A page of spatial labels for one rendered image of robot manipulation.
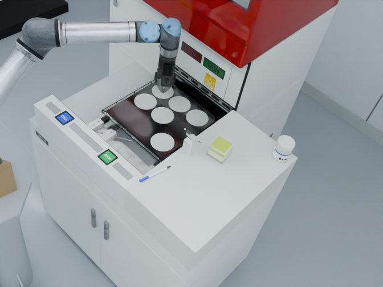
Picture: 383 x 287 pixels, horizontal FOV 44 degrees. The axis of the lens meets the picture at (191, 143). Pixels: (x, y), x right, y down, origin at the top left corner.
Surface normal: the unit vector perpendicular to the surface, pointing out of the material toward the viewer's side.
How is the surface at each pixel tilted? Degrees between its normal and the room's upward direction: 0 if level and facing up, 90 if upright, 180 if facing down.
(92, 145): 0
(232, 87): 90
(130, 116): 0
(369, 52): 90
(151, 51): 90
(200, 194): 0
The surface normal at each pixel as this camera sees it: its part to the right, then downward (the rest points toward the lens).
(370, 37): -0.67, 0.50
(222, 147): 0.14, -0.64
